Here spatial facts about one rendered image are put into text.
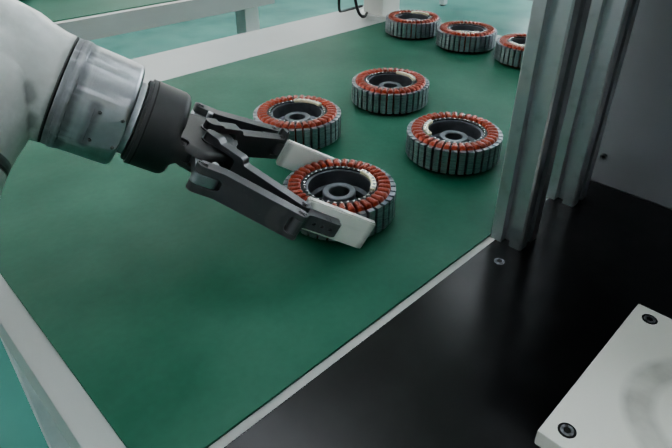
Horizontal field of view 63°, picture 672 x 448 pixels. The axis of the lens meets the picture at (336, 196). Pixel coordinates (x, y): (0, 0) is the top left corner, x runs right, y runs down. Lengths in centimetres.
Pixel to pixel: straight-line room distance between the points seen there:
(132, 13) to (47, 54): 103
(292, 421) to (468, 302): 16
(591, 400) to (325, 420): 16
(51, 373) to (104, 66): 23
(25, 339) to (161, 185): 23
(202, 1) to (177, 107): 111
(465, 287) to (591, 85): 22
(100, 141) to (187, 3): 111
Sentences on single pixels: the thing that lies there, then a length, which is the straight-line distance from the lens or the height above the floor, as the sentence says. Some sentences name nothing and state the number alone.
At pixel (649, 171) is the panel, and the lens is 61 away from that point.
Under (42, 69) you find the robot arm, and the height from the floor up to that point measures 93.
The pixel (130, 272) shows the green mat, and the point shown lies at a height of 75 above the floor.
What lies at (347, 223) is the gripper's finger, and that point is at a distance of 49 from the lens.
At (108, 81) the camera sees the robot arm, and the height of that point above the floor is 91.
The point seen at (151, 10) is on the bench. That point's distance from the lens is 150.
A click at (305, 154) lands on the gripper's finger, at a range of 58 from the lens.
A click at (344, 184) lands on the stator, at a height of 78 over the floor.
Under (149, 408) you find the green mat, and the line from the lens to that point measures 41.
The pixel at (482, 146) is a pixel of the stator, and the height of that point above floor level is 78.
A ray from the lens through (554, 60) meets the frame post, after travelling 43.
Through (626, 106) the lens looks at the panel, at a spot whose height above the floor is 86.
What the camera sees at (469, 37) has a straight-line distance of 107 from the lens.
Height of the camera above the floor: 106
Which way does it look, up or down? 31 degrees down
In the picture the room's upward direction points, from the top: straight up
